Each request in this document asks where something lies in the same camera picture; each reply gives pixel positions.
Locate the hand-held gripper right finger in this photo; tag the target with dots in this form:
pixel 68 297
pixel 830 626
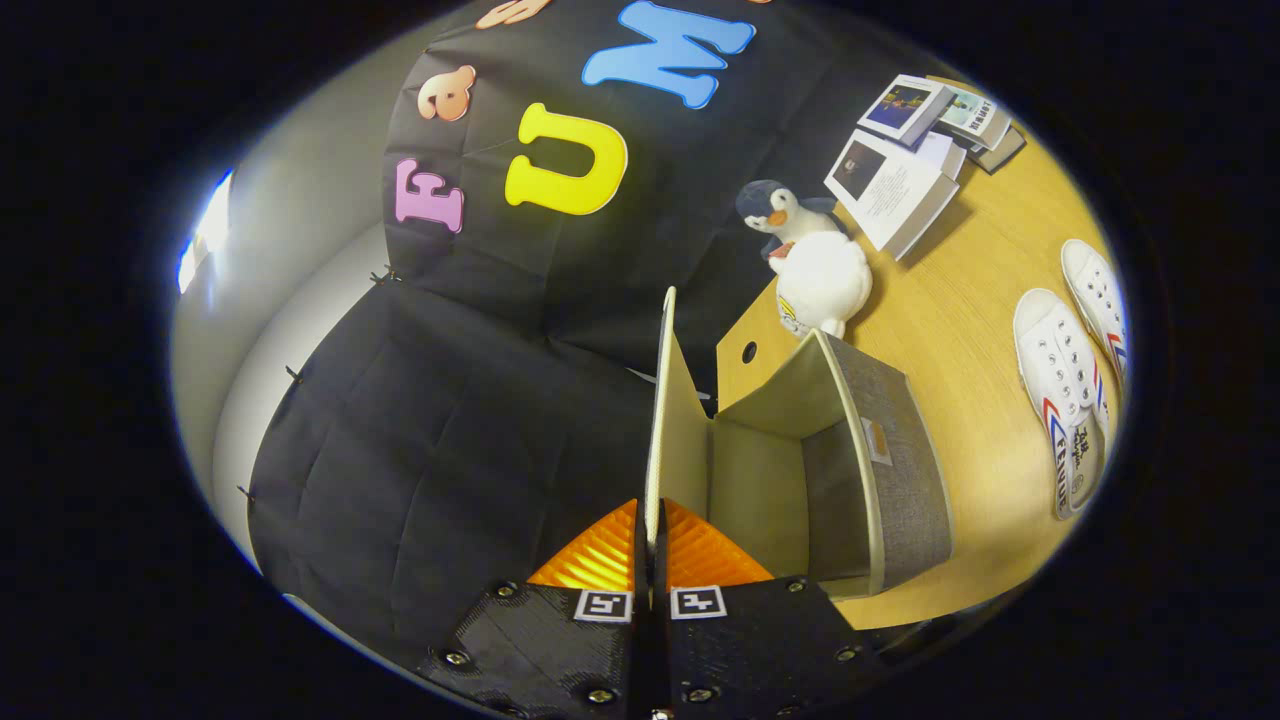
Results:
pixel 760 650

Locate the book with teal cover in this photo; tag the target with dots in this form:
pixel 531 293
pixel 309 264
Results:
pixel 975 112

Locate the white plush toy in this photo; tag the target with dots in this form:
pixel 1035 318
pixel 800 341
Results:
pixel 825 280

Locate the grey fabric storage box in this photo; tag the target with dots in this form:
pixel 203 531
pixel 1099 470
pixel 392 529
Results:
pixel 900 470

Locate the book with blue cover picture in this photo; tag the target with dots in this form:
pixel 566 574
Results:
pixel 905 105

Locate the dark grey book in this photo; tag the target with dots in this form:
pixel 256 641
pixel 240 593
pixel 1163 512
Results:
pixel 1003 152

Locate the white book with dark portrait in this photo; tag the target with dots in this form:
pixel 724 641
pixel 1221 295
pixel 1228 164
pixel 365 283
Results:
pixel 890 185

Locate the plain white book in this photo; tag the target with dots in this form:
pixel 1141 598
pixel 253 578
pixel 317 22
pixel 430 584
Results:
pixel 945 155

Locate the white canvas shoe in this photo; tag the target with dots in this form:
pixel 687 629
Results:
pixel 1095 285
pixel 1055 370

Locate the penguin plush toy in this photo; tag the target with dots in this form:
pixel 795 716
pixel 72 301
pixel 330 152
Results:
pixel 785 210

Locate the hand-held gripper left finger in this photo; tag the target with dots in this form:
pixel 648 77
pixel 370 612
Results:
pixel 560 650

